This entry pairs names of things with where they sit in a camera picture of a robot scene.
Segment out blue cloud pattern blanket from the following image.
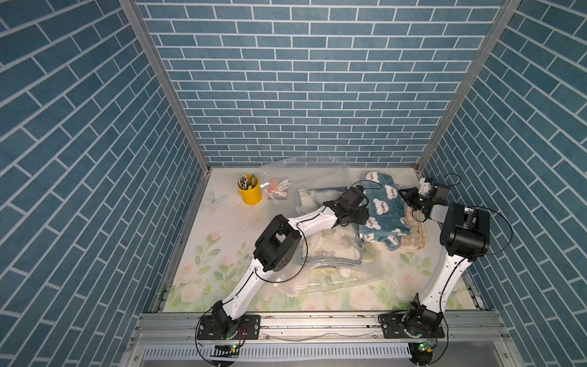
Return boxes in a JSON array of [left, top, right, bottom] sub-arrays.
[[358, 171, 411, 251]]

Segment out clear plastic vacuum bag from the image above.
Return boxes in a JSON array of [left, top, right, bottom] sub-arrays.
[[252, 156, 388, 293]]

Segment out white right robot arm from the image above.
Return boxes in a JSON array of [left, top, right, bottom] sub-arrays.
[[398, 187, 491, 337]]

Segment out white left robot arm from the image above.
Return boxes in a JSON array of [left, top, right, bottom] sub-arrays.
[[205, 185, 368, 339]]

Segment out cream fluffy navy-trimmed blanket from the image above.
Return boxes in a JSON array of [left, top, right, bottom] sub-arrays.
[[295, 187, 365, 269]]

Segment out white plastic bag clip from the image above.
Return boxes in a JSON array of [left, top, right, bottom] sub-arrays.
[[275, 179, 291, 193]]

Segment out highlighter marker pack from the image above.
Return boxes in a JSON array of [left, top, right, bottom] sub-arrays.
[[267, 179, 291, 200]]

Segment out yellow metal pen bucket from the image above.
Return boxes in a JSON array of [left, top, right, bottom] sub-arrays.
[[238, 178, 261, 206]]

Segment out pens in bucket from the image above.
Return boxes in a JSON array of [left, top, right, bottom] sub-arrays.
[[238, 174, 258, 191]]

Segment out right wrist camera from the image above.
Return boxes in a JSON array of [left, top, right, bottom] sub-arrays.
[[418, 177, 450, 200]]

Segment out right aluminium corner post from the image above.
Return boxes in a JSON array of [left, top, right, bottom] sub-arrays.
[[414, 0, 521, 178]]

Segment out aluminium corner post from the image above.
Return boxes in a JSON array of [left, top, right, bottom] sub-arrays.
[[414, 0, 521, 178], [118, 0, 212, 173]]

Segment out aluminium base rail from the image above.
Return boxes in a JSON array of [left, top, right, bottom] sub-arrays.
[[122, 310, 523, 366]]

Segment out left aluminium corner post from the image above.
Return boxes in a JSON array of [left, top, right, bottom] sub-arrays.
[[118, 0, 212, 173]]

